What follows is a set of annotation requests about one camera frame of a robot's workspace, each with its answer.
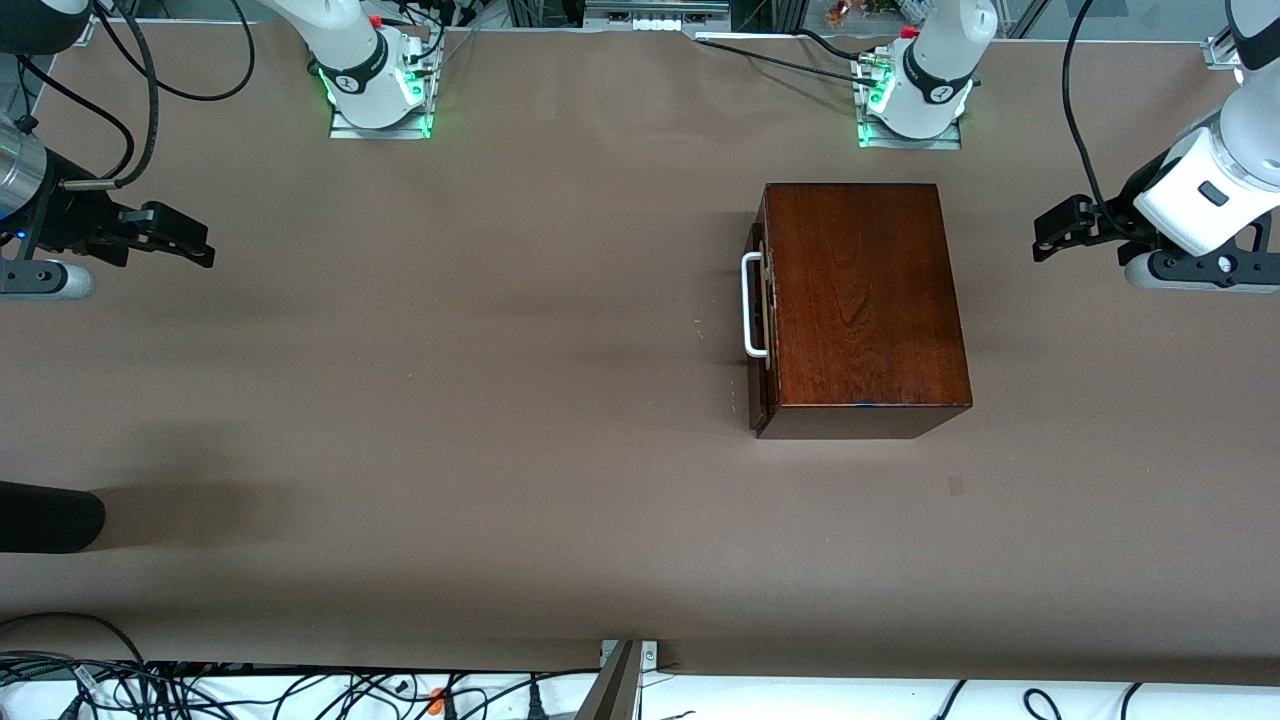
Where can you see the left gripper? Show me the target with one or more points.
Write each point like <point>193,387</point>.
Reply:
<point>1118,219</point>

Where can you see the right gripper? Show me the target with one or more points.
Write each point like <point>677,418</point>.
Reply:
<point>68,218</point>

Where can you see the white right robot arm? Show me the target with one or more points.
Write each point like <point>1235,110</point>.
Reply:
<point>350,60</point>

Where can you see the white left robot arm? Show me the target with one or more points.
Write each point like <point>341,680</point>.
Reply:
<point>940,70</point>

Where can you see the dark wooden drawer cabinet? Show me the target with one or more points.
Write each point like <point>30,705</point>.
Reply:
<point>860,300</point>

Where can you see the black cylindrical object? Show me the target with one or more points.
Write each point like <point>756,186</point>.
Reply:
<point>45,517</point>

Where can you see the white power strip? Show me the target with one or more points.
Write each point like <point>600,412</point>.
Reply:
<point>655,20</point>

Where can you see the aluminium profile bar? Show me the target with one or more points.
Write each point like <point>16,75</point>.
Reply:
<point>612,690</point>

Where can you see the aluminium corner bracket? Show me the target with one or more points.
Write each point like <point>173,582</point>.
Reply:
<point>1222,55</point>

